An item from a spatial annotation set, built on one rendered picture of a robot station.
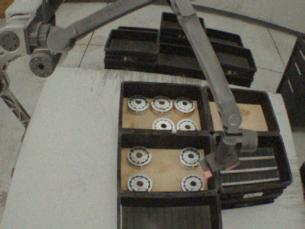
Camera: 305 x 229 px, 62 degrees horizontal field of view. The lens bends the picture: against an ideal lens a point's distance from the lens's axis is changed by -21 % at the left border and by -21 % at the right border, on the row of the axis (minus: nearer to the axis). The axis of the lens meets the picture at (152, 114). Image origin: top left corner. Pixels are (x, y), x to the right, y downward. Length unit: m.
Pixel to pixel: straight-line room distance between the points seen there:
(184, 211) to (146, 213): 0.16
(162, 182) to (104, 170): 0.31
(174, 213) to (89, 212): 0.39
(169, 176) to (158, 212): 0.19
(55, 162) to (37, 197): 0.23
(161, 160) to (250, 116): 0.57
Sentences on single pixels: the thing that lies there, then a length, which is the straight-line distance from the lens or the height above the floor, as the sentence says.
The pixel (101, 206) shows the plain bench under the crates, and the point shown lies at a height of 0.70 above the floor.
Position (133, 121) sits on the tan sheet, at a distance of 1.48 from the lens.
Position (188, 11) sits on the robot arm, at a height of 1.55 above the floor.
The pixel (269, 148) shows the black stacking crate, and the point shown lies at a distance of 1.57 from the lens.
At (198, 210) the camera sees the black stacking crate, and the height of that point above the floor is 0.83.
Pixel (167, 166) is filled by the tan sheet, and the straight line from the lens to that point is 1.35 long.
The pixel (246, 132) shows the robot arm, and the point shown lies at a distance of 0.95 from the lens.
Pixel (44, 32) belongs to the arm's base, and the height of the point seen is 1.48.
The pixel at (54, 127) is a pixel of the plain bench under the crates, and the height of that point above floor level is 0.70.
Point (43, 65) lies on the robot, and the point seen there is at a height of 1.13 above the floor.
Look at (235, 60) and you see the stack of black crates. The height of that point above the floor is 0.49.
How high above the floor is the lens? 1.96
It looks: 48 degrees down
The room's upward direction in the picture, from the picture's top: 8 degrees clockwise
